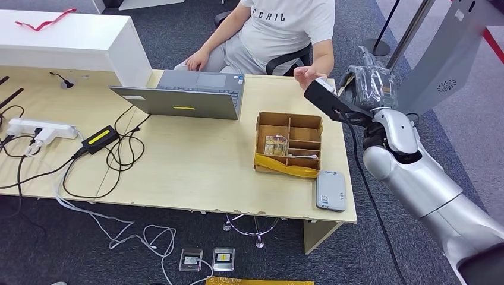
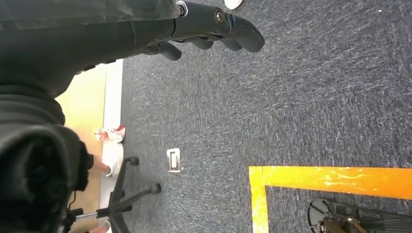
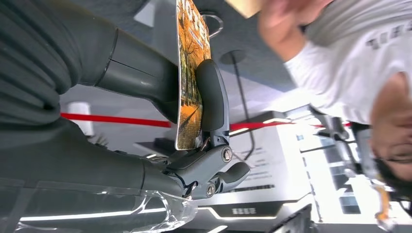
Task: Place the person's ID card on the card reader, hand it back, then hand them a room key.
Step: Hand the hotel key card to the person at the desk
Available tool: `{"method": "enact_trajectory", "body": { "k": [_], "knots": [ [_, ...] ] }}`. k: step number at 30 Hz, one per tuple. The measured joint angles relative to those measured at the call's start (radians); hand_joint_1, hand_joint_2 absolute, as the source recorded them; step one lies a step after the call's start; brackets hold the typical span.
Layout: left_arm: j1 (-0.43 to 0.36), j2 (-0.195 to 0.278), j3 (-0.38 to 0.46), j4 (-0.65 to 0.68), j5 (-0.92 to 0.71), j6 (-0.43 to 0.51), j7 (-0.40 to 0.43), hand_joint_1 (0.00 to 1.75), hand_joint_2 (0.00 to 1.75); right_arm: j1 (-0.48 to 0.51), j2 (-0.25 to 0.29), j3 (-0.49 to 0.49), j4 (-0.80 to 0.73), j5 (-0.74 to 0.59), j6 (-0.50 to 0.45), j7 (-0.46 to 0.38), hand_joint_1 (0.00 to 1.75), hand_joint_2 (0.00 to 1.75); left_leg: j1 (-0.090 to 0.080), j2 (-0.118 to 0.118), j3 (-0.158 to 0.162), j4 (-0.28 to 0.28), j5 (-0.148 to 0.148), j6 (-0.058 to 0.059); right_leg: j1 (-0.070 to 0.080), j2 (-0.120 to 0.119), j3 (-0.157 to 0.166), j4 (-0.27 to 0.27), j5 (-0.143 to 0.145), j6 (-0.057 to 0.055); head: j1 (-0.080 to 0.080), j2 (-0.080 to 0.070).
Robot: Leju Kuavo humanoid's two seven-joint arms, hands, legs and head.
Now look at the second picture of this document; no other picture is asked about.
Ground person's foot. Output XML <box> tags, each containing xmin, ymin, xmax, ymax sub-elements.
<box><xmin>92</xmin><ymin>141</ymin><xmax>125</xmax><ymax>178</ymax></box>
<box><xmin>88</xmin><ymin>219</ymin><xmax>112</xmax><ymax>233</ymax></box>

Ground white and red shoe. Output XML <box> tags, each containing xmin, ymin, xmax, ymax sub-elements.
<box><xmin>94</xmin><ymin>125</ymin><xmax>126</xmax><ymax>144</ymax></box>

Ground white round object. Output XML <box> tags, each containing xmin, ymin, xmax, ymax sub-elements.
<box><xmin>223</xmin><ymin>0</ymin><xmax>244</xmax><ymax>10</ymax></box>

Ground robot left arm ribbed sleeve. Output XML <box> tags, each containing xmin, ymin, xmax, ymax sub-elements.
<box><xmin>0</xmin><ymin>84</ymin><xmax>94</xmax><ymax>233</ymax></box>

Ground silver floor socket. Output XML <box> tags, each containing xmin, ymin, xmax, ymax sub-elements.
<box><xmin>166</xmin><ymin>148</ymin><xmax>183</xmax><ymax>174</ymax></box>

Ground black chair castor base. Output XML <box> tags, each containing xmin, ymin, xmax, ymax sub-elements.
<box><xmin>63</xmin><ymin>156</ymin><xmax>162</xmax><ymax>233</ymax></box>

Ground yellow floor tape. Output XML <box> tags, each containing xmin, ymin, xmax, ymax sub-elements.
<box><xmin>248</xmin><ymin>166</ymin><xmax>412</xmax><ymax>233</ymax></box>

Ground black round stand base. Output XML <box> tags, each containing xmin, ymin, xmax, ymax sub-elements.
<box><xmin>307</xmin><ymin>198</ymin><xmax>412</xmax><ymax>233</ymax></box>

